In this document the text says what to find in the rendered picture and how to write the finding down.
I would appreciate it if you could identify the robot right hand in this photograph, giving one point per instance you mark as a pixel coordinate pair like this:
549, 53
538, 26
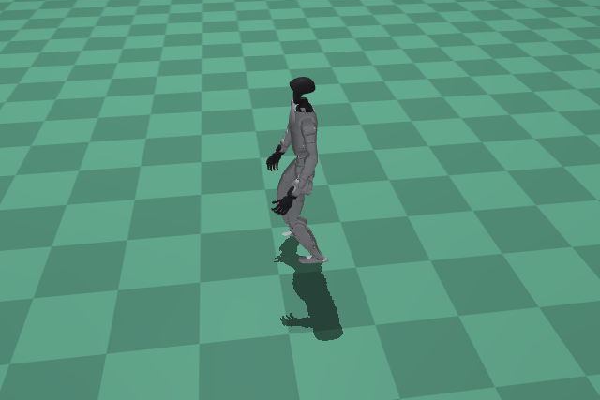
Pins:
274, 159

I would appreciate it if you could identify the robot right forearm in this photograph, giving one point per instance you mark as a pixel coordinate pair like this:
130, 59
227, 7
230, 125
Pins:
286, 141

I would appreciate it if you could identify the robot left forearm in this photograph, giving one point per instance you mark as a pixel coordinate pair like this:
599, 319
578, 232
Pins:
302, 178

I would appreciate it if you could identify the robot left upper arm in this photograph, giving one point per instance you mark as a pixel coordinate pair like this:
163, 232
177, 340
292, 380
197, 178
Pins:
308, 130

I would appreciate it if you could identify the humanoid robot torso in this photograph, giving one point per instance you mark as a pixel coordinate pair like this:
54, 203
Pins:
298, 144

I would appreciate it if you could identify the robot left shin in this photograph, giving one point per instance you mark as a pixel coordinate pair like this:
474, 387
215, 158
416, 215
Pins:
306, 239

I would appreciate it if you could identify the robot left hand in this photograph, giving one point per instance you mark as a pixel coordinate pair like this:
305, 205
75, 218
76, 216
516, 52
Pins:
285, 202

